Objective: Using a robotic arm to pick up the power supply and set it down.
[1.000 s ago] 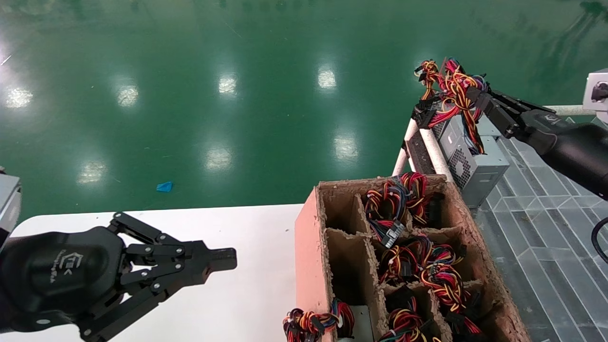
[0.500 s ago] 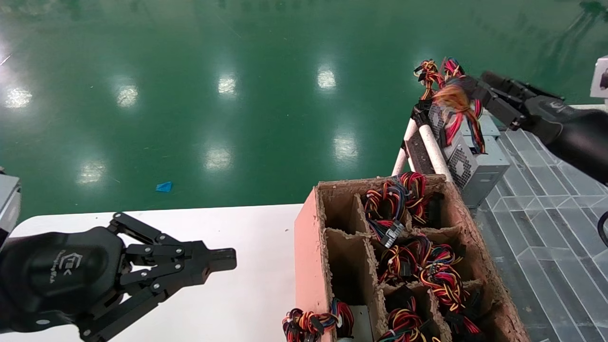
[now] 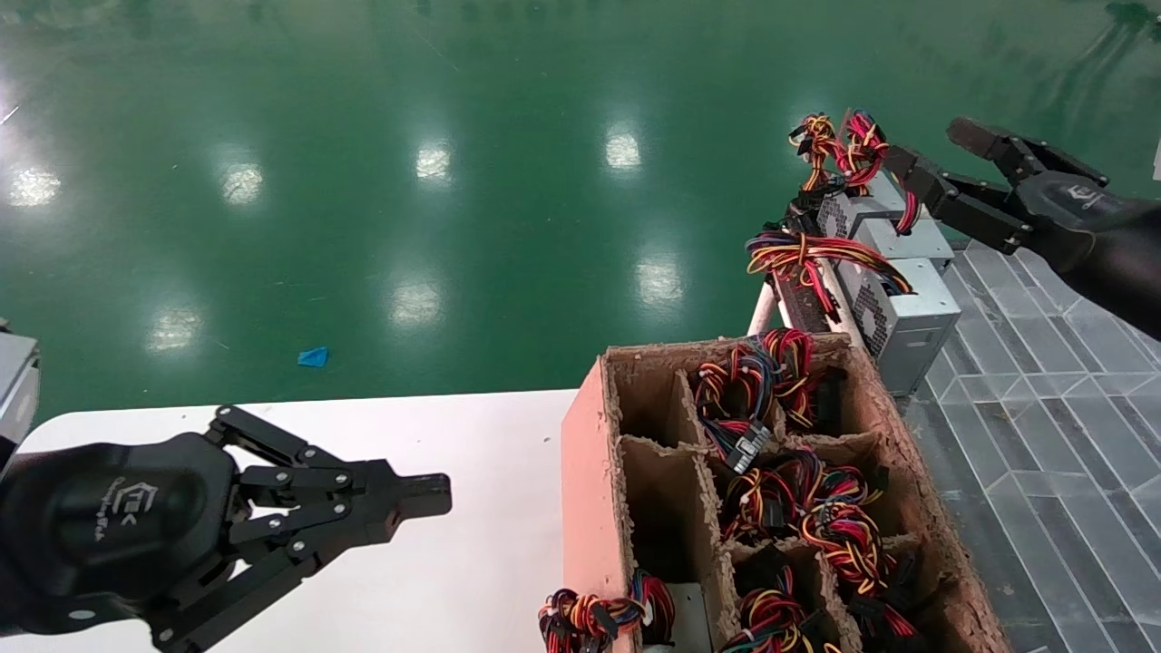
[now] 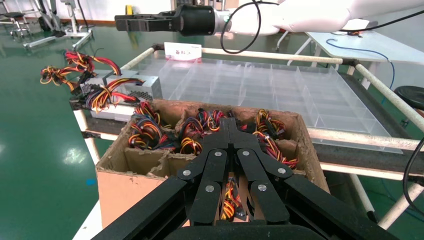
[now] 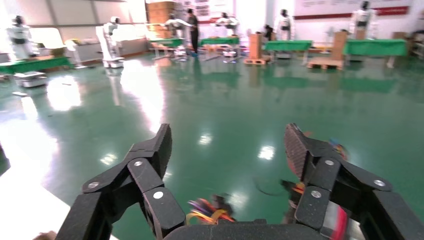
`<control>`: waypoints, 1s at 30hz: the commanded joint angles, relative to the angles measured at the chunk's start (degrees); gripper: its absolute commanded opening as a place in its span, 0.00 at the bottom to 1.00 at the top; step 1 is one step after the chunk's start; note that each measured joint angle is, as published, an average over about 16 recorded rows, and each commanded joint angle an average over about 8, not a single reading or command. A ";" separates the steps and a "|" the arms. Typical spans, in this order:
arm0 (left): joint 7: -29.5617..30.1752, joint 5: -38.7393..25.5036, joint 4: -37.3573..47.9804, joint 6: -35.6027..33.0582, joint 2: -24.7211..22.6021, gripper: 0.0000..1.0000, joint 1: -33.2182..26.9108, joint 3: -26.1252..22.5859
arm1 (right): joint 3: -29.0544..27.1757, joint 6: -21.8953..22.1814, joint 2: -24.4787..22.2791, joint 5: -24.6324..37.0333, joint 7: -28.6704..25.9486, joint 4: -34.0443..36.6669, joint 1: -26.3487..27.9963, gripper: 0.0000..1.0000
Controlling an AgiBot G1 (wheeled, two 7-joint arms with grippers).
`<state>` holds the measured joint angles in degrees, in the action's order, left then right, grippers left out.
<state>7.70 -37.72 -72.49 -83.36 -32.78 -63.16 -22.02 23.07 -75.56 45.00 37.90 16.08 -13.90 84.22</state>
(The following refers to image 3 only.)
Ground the brown divided cardboard crate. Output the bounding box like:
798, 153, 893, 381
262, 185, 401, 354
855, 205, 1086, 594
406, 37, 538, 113
561, 331, 1012, 653

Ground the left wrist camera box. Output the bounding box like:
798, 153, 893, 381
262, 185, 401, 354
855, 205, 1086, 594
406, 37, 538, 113
0, 317, 43, 473

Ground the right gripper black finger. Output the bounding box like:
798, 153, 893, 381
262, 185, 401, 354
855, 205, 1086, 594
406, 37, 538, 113
947, 117, 1108, 188
883, 144, 1036, 256

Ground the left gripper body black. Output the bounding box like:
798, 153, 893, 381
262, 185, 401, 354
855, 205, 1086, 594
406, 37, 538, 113
0, 434, 251, 636

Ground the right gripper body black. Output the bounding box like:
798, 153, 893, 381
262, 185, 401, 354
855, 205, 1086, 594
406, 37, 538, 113
1011, 171, 1135, 278

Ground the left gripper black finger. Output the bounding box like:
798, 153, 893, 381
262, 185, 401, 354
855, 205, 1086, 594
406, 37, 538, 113
148, 497, 453, 653
207, 405, 453, 506

